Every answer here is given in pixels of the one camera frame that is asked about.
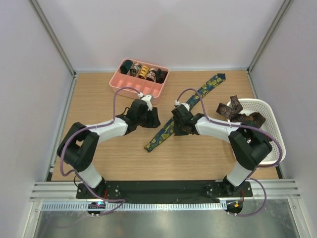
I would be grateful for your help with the blue yellow floral tie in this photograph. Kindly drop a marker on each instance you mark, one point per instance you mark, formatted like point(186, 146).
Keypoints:
point(169, 128)

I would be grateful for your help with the rolled yellow tie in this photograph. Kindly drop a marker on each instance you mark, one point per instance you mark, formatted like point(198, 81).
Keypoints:
point(143, 72)

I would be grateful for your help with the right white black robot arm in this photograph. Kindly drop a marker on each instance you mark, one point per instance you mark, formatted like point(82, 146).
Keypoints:
point(248, 144)

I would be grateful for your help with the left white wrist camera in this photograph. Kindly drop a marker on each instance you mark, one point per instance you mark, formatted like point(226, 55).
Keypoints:
point(148, 99)

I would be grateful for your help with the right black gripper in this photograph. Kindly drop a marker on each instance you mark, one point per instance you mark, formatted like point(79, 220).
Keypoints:
point(177, 131)

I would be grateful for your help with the rolled brown patterned tie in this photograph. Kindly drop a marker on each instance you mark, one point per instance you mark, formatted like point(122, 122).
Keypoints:
point(135, 68)

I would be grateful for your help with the white perforated plastic basket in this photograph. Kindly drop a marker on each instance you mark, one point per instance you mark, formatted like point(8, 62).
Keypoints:
point(270, 126)

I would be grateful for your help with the brown patterned tie pile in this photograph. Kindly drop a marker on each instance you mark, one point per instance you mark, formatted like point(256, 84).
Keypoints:
point(234, 113)

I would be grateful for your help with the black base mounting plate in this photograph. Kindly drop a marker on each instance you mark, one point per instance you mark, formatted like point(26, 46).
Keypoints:
point(170, 192)

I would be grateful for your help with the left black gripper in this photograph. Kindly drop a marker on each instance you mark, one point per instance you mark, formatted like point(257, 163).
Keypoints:
point(154, 122)

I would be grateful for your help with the pink divided organizer box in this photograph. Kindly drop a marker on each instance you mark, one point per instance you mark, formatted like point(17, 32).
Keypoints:
point(127, 82)

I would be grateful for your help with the rolled dark green tie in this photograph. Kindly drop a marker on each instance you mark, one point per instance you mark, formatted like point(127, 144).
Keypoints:
point(125, 66)

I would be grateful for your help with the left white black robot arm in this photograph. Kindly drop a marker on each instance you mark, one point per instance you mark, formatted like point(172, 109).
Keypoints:
point(78, 147)

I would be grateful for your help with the rolled tan floral tie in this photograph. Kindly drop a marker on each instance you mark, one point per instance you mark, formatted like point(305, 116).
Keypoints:
point(152, 75)

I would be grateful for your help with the aluminium frame rail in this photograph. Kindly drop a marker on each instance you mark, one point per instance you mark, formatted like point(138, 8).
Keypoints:
point(66, 190)

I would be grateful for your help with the rolled black patterned tie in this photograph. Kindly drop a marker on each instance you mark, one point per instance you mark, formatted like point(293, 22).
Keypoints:
point(161, 76)

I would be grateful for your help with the white slotted cable duct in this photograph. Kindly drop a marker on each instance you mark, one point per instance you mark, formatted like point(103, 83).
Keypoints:
point(99, 206)

